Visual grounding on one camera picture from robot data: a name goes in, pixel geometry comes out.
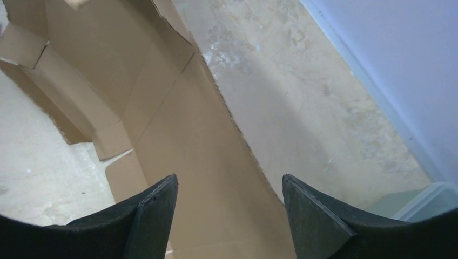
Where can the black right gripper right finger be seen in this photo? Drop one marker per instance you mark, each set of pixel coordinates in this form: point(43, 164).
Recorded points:
point(324, 227)

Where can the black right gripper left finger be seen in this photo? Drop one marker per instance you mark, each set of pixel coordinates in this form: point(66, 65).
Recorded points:
point(138, 227)

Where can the brown cardboard box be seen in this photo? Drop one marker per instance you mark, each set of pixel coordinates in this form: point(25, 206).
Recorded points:
point(128, 76)

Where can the clear plastic bin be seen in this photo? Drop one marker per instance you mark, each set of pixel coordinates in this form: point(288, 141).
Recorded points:
point(417, 205)

